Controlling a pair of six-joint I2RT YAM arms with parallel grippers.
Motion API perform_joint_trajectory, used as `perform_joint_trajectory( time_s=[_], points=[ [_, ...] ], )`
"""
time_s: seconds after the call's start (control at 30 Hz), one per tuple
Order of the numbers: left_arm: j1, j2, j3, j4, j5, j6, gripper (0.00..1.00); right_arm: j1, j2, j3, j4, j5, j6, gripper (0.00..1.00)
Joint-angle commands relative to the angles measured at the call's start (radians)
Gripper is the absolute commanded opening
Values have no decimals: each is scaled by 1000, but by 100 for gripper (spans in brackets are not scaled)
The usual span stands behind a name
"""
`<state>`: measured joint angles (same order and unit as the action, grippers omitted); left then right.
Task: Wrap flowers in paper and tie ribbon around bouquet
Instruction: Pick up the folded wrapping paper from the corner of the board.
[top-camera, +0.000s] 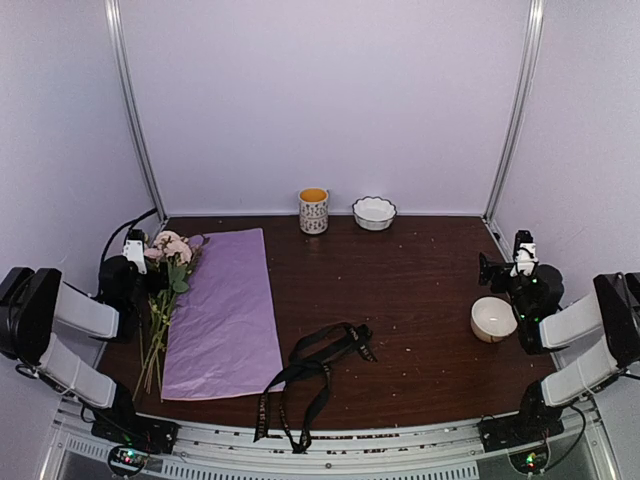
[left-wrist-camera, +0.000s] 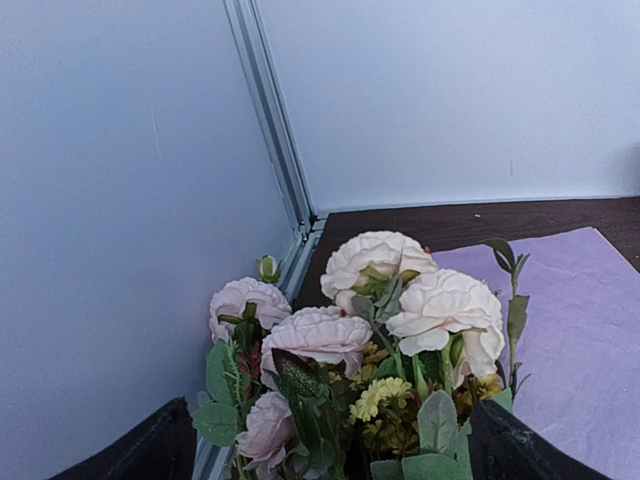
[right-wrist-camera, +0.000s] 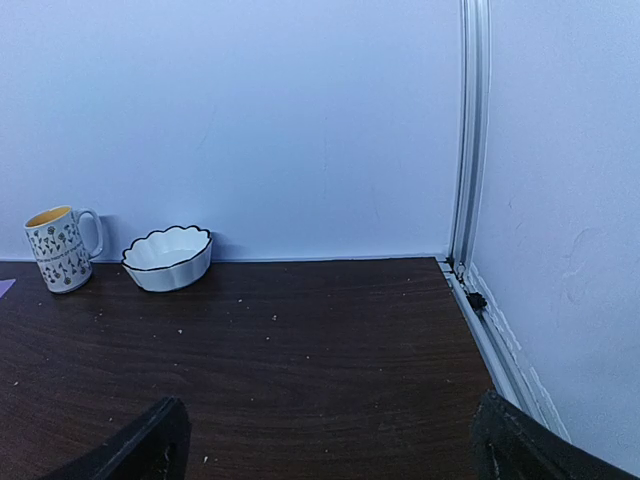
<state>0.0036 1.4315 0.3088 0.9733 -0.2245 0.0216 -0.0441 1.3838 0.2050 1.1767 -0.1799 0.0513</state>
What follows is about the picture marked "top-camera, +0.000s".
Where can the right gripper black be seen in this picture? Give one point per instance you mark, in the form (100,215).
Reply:
(487,273)

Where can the fake flower bunch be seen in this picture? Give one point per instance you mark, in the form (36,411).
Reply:
(172,260)

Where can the purple wrapping paper sheet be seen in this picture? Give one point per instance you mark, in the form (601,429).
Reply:
(223,340)

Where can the black printed ribbon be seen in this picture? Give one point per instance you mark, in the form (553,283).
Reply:
(356,339)

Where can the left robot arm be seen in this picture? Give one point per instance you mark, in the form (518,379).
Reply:
(32,301)

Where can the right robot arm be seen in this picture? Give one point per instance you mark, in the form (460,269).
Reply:
(604,323)

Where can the plain white bowl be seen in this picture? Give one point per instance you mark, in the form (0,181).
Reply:
(492,319)

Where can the white scalloped bowl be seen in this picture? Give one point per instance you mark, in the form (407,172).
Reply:
(374,213)

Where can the left green circuit board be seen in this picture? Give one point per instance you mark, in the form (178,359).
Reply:
(126,461)

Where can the green circuit board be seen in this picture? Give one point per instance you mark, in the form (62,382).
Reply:
(126,461)
(530,461)

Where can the patterned cup with orange inside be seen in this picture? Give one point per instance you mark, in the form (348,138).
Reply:
(313,211)

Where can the right green circuit board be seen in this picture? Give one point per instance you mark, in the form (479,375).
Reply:
(530,461)

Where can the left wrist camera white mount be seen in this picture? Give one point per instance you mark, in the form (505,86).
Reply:
(134,248)

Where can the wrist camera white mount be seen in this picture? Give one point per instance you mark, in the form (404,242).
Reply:
(134,248)
(524,256)

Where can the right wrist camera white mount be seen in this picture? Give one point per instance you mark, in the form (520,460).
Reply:
(524,256)

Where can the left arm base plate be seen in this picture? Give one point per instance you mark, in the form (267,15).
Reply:
(149,435)

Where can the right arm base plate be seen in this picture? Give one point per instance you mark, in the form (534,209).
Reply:
(497,433)

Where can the front aluminium rail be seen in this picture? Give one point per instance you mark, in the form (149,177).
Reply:
(442,451)

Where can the right aluminium frame post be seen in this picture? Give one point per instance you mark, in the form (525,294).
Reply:
(529,59)

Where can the aluminium frame post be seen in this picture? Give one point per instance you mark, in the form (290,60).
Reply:
(117,38)
(529,59)

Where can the left aluminium frame post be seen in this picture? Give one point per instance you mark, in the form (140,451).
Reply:
(117,38)

